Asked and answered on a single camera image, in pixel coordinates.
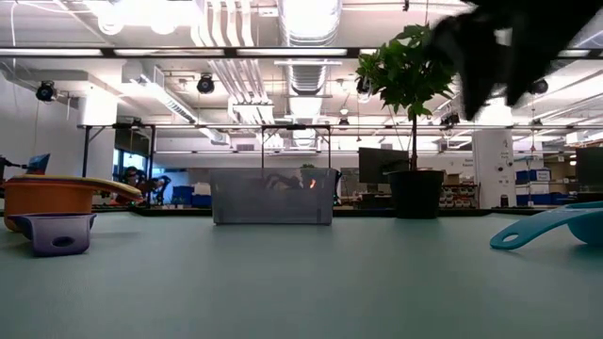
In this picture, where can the teal table mat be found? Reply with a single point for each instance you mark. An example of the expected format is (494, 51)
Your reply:
(301, 282)

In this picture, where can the yellow measuring cup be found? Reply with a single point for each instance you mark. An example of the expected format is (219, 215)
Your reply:
(94, 182)

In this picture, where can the green leafy plant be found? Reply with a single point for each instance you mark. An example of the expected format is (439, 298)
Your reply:
(405, 70)

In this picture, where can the black plant pot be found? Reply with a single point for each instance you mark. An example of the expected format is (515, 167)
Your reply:
(417, 195)

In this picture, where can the white building pillar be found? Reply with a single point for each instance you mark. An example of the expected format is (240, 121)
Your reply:
(492, 169)

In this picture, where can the grey plastic basket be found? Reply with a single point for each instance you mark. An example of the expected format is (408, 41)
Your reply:
(273, 198)

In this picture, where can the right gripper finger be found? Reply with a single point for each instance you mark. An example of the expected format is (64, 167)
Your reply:
(476, 56)
(532, 56)

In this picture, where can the blue storage bin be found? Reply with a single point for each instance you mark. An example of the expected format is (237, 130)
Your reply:
(532, 175)

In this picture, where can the black computer monitor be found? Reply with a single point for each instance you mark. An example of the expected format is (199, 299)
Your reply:
(381, 162)
(591, 169)

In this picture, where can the teal measuring cup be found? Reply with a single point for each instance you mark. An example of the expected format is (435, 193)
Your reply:
(542, 226)

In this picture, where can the orange measuring cup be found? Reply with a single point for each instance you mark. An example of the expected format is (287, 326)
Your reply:
(47, 198)

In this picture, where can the purple measuring cup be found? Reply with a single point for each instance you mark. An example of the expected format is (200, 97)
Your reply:
(47, 233)

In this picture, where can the black ceiling spotlight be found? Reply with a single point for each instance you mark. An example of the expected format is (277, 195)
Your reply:
(45, 91)
(206, 85)
(539, 86)

